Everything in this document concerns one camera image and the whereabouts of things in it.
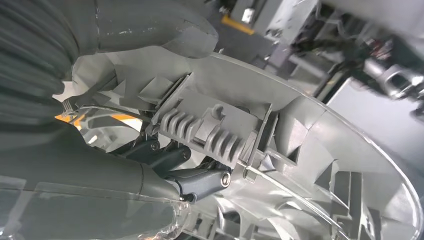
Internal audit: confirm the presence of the steel workbench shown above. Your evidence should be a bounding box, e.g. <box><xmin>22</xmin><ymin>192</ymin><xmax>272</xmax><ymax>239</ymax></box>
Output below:
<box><xmin>326</xmin><ymin>76</ymin><xmax>424</xmax><ymax>213</ymax></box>

